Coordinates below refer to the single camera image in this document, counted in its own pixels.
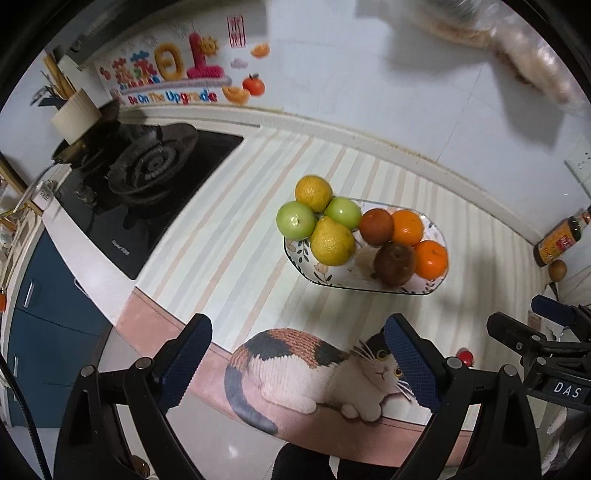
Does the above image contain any red cherry tomato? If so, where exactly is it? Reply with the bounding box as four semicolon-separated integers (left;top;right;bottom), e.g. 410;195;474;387
456;348;475;367

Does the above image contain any red apple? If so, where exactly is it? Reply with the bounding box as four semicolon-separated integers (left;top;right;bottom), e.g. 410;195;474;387
374;242;417;288

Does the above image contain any orange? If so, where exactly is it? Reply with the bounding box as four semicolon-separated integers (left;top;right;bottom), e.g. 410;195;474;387
415;240;449;280
392;209;424;247

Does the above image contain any dark red-brown fruit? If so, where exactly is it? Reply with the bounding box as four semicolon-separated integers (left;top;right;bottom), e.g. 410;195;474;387
359;208;394;247

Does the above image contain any yellow lemon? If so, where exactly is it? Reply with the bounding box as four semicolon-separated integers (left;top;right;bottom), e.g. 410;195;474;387
294;175;334;213
310;216;356;266

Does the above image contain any green apple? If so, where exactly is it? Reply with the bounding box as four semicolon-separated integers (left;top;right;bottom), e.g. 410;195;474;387
276;201;318;241
324;197;363;230

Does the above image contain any brown kiwi fruit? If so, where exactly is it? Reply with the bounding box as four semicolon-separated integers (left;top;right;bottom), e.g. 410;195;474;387
548;259;568;283

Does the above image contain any soy sauce bottle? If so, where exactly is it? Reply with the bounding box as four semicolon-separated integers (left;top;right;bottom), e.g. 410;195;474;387
533;207;590;267

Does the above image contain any floral oval ceramic plate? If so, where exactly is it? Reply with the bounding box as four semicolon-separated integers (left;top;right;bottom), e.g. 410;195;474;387
283;230;449;296

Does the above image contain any blue kitchen cabinet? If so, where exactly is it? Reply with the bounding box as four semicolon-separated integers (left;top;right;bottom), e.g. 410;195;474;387
6;233;112;428

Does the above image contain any striped cat print table mat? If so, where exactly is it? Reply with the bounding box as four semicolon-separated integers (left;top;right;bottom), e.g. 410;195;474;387
114;124;551;469

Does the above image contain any black gas stove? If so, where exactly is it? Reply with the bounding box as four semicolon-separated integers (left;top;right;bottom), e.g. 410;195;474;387
56;120;243;279

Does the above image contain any white utensil holder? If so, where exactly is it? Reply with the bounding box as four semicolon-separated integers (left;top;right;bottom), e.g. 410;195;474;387
51;89;101;145

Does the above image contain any plastic bag with eggs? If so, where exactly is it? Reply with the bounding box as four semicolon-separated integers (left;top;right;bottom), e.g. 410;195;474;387
412;1;590;115

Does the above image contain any white wall socket left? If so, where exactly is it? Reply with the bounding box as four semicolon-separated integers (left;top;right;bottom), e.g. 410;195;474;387
565;138;591;193

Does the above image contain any colourful wall sticker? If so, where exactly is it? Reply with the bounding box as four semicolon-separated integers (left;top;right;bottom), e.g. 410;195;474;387
95;14;271;107

